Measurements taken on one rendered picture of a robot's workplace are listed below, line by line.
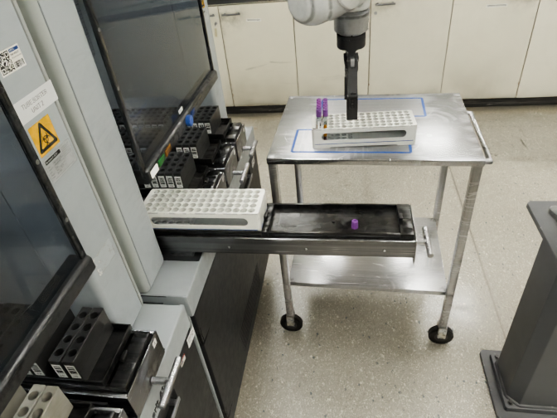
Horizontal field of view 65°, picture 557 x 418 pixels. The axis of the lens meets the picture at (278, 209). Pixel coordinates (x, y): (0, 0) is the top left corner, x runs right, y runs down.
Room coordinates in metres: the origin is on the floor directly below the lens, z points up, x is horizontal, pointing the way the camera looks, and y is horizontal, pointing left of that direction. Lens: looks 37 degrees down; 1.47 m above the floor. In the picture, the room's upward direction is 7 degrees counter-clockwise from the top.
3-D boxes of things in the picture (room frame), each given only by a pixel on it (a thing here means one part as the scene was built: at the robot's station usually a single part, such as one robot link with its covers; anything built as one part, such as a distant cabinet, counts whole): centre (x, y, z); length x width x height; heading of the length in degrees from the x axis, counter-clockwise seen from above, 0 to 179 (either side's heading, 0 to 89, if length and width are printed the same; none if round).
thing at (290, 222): (0.83, 0.01, 0.78); 0.73 x 0.14 x 0.09; 78
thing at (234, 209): (0.86, 0.18, 0.83); 0.30 x 0.10 x 0.06; 78
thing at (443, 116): (1.25, -0.33, 0.41); 0.67 x 0.46 x 0.82; 76
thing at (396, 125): (1.15, -0.27, 0.85); 0.30 x 0.10 x 0.06; 82
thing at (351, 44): (1.16, -0.24, 1.09); 0.08 x 0.07 x 0.09; 172
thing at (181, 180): (1.03, 0.24, 0.85); 0.12 x 0.02 x 0.06; 169
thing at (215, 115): (1.33, 0.18, 0.85); 0.12 x 0.02 x 0.06; 167
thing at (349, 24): (1.16, -0.24, 1.16); 0.09 x 0.09 x 0.06
